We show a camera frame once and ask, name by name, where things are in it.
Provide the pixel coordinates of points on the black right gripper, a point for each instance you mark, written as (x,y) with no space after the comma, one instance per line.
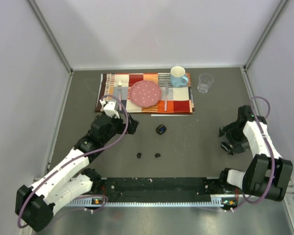
(237,147)

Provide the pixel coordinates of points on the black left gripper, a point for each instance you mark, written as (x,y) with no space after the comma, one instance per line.
(132,125)

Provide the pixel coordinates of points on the glossy black charging case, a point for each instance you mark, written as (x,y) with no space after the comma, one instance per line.
(161,129)

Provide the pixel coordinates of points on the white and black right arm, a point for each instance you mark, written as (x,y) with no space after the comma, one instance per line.
(268,174)

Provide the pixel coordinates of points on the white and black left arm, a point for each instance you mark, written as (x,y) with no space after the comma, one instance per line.
(37,204)

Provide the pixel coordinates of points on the pink dotted plate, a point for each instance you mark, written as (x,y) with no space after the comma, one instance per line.
(145,93)

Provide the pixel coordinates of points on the colourful patchwork placemat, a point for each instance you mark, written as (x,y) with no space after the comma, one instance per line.
(180,100)

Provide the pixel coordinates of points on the clear drinking glass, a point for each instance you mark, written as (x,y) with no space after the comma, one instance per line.
(205,81)

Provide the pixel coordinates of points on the light blue mug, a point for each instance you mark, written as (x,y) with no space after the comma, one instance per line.
(178,77)

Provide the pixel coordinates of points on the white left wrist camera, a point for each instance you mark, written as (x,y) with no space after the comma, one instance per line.
(108,107)

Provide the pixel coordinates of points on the fork with pink handle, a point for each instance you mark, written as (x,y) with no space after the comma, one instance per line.
(120,94)

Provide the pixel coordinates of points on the knife with pink handle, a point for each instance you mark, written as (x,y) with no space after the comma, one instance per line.
(166,95)

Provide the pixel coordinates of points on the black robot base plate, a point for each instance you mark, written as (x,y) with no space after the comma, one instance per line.
(161,190)

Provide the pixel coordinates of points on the aluminium frame rail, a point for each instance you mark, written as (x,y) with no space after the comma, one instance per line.
(226,201)

